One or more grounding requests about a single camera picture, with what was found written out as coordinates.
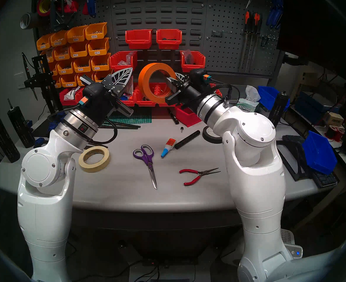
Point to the black angled stand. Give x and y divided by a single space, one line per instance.
290 143

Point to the glue bottle with blue cap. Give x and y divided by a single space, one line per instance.
171 142

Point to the orange screw bin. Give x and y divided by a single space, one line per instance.
57 84
53 71
58 42
61 56
78 53
101 75
50 58
65 70
68 84
76 38
95 35
83 78
100 67
98 51
82 68
43 45

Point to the tall black capped cylinder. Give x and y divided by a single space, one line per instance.
278 108

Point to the grey duct tape roll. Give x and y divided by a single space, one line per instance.
30 19

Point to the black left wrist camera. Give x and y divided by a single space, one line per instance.
95 92

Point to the black keyboard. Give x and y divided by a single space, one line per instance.
326 180

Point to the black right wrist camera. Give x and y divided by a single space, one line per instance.
198 74

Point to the black metal stand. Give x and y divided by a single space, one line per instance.
45 84

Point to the clear bag of black parts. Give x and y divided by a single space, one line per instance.
188 56

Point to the black marker pen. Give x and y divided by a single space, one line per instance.
174 117

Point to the clear plastic parts bag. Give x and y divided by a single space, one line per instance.
127 59

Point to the white plastic parts bag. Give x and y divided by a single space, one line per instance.
71 94

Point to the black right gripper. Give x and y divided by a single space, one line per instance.
190 95

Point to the beige masking tape roll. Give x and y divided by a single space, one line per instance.
84 164

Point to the black cylinder with metal tip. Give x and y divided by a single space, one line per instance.
21 128

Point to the metal double peg hook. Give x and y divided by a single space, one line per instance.
217 34

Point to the black carabiner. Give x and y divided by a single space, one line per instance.
261 42

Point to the white grey air purifier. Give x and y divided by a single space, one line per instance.
290 246

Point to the black tape roll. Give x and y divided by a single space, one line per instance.
208 136

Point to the black hanging clamp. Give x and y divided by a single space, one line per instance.
55 17

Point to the Kimtech tissue box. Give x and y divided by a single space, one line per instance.
246 108

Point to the green cutting mat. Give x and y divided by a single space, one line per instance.
137 118

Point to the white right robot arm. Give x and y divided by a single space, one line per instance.
258 196

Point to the blue plastic bin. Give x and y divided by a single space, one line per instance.
320 155
267 95

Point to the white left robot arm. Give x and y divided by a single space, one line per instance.
43 213

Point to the black monitor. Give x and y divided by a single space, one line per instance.
323 25

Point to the orange tape roll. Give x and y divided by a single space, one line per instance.
145 87

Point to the black plastic tube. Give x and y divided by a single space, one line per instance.
187 139

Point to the white card packet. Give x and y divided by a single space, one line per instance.
129 90

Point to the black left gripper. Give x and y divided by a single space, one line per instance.
111 103

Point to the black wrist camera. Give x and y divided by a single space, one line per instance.
198 74
95 92

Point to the black power strip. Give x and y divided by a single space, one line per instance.
173 261

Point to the red white tape roll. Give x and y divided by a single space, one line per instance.
70 5

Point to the dark blue crate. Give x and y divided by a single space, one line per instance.
308 106

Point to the red plastic bin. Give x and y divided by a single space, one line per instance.
121 67
140 104
218 92
187 118
161 93
138 44
128 104
192 66
79 96
65 102
169 44

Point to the black ribbed cylinder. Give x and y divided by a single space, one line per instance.
5 143

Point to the small cardboard box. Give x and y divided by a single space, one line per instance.
334 119

